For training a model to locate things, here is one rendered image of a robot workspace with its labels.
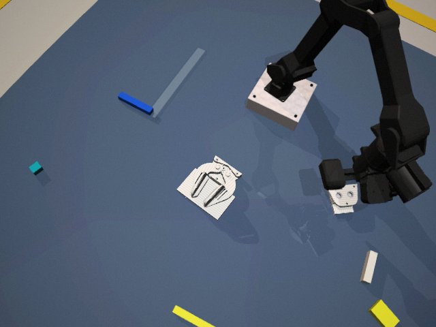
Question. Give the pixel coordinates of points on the blue rectangular block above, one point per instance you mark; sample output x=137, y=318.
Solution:
x=135, y=103

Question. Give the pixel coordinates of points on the white rectangular bar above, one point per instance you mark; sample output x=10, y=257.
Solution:
x=368, y=268

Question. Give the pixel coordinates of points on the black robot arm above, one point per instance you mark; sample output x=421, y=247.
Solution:
x=402, y=132

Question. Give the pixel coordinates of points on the small teal block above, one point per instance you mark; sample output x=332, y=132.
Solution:
x=36, y=168

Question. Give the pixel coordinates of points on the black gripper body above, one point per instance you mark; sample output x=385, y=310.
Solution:
x=334, y=176

